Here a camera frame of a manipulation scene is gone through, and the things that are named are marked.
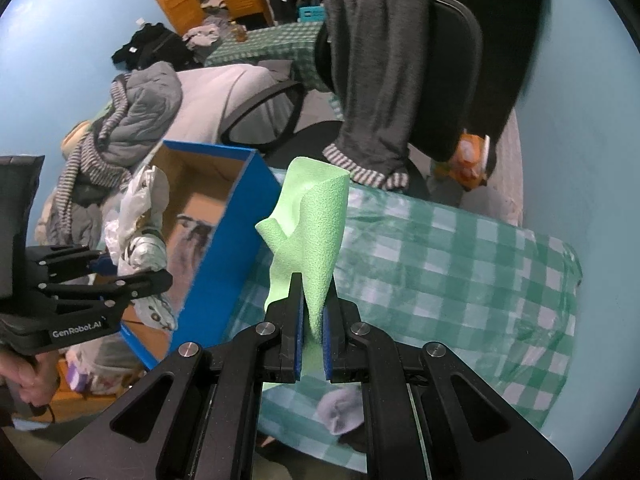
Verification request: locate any white plastic bag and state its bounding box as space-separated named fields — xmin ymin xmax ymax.
xmin=102 ymin=164 xmax=178 ymax=331

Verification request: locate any dark green checked tablecloth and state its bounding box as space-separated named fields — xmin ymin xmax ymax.
xmin=204 ymin=21 xmax=326 ymax=93

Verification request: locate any dark grey folded cloth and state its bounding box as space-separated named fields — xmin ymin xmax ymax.
xmin=257 ymin=59 xmax=293 ymax=81

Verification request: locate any grey and white clothes pile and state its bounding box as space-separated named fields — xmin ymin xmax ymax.
xmin=181 ymin=0 xmax=236 ymax=51

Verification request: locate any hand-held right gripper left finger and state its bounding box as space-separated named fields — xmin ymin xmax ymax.
xmin=40 ymin=272 xmax=306 ymax=480

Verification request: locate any pale blanket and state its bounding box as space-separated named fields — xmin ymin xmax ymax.
xmin=165 ymin=64 xmax=296 ymax=148

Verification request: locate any black office chair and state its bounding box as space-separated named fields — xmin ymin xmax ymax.
xmin=220 ymin=0 xmax=485 ymax=201

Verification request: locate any light green checked tablecloth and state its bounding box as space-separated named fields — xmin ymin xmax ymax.
xmin=220 ymin=167 xmax=583 ymax=471

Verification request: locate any beige textured cloth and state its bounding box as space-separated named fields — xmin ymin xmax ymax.
xmin=480 ymin=110 xmax=525 ymax=226

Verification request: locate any black hanging coat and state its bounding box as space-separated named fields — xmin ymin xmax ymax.
xmin=435 ymin=0 xmax=548 ymax=171

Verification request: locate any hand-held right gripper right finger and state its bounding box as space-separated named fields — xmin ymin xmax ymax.
xmin=322 ymin=296 xmax=573 ymax=480

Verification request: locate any grey sock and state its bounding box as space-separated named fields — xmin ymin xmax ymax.
xmin=314 ymin=387 xmax=365 ymax=435

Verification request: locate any grey puffer jacket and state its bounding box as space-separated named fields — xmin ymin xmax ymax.
xmin=92 ymin=61 xmax=182 ymax=181

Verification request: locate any pale patterned cloth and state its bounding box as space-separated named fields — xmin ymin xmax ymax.
xmin=62 ymin=332 xmax=146 ymax=396

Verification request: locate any black bag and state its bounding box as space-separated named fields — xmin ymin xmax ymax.
xmin=111 ymin=22 xmax=201 ymax=71

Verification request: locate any yellow green pillow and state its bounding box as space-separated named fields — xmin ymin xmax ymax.
xmin=60 ymin=105 xmax=116 ymax=156

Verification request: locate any light green cloth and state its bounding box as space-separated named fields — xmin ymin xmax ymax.
xmin=255 ymin=156 xmax=349 ymax=393

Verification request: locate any orange plastic bag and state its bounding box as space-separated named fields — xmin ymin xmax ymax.
xmin=434 ymin=130 xmax=493 ymax=191

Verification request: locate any person's left hand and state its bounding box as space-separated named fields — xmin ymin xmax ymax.
xmin=0 ymin=346 xmax=62 ymax=411

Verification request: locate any grey striped scarf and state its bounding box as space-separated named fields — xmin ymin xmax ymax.
xmin=52 ymin=74 xmax=132 ymax=221

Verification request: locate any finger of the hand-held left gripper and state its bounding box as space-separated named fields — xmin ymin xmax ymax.
xmin=37 ymin=269 xmax=174 ymax=312
xmin=27 ymin=244 xmax=117 ymax=277

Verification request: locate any blue cardboard box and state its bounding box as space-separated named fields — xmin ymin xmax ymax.
xmin=120 ymin=140 xmax=283 ymax=371

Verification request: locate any dark grey draped towel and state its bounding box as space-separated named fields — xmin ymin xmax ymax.
xmin=322 ymin=0 xmax=441 ymax=192

